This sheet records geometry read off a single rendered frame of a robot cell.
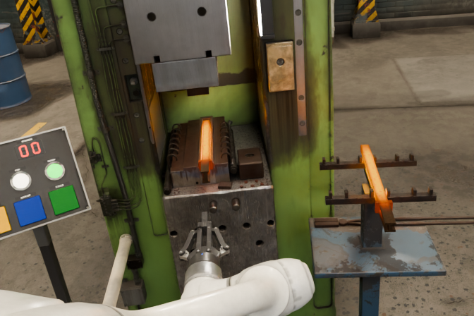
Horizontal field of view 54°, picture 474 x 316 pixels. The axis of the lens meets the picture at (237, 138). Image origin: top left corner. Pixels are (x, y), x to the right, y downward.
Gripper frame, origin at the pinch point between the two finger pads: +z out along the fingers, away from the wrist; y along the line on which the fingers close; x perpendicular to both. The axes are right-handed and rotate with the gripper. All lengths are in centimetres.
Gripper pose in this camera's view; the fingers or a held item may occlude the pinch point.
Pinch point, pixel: (204, 223)
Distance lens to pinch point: 130.8
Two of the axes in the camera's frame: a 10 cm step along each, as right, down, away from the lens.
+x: -1.0, -9.0, -4.3
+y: 9.9, -1.1, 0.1
